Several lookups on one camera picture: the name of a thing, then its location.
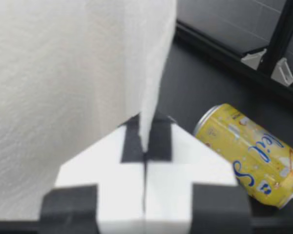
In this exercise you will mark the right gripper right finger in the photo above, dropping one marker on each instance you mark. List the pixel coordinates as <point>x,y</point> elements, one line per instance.
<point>185,170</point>

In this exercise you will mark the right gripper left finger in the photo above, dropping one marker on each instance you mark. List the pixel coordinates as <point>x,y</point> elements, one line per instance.
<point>107,168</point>

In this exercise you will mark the white paper towel sheet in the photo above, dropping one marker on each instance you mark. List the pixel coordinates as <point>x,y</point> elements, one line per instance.
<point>63,73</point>

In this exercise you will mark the yellow drink can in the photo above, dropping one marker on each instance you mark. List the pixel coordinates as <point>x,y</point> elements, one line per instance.
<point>249,156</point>

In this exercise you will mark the black frame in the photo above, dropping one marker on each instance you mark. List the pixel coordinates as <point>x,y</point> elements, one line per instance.
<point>271,48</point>

